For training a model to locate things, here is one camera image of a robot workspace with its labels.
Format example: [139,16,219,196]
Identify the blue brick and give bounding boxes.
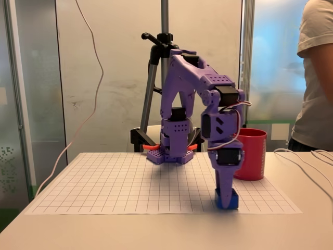
[214,187,240,210]

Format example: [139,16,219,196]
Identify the red cup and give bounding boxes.
[232,128,268,182]

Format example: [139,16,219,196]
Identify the black orange table clamp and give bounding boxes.
[130,127,160,153]
[187,127,207,153]

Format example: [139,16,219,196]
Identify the dark trousers of person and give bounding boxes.
[287,137,333,153]

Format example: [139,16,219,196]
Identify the person in beige shirt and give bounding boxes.
[290,0,333,152]

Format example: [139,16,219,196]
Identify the white grid paper sheet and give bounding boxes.
[24,152,304,216]

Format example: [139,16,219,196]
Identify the red white black servo wire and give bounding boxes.
[207,99,253,152]

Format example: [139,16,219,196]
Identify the thin white cable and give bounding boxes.
[273,147,333,204]
[309,148,333,170]

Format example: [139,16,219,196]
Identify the aluminium frame post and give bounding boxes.
[237,0,256,129]
[3,0,36,202]

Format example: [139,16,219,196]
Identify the grey black camera tripod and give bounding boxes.
[139,0,183,132]

